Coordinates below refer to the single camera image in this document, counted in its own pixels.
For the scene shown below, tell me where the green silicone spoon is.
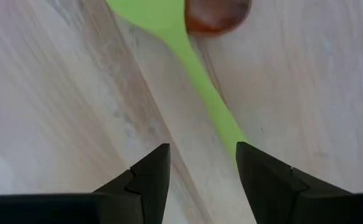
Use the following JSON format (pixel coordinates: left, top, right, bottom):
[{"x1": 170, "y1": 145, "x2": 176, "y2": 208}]
[{"x1": 105, "y1": 0, "x2": 247, "y2": 162}]

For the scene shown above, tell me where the brown wooden spoon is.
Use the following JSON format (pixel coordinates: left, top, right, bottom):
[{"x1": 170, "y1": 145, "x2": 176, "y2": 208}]
[{"x1": 184, "y1": 0, "x2": 253, "y2": 37}]

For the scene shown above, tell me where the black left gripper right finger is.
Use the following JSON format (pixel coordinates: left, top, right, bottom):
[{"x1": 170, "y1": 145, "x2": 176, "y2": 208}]
[{"x1": 235, "y1": 141, "x2": 354, "y2": 224}]

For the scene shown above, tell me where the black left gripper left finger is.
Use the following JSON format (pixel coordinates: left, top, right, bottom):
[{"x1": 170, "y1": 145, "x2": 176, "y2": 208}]
[{"x1": 93, "y1": 142, "x2": 172, "y2": 224}]

